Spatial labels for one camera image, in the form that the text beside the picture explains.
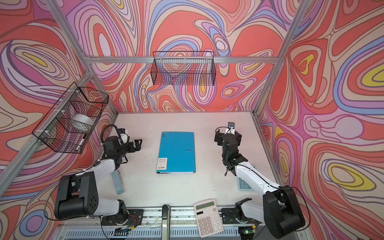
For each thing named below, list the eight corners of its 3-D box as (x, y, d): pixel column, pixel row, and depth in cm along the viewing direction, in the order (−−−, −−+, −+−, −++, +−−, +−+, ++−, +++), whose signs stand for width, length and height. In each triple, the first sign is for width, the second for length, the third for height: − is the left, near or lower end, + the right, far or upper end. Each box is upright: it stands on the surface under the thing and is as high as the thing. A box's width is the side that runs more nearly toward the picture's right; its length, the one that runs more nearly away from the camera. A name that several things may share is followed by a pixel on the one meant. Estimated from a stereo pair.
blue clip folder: (155, 173, 91) (154, 171, 88) (162, 134, 110) (161, 132, 107) (195, 173, 91) (195, 171, 88) (195, 134, 110) (195, 132, 107)
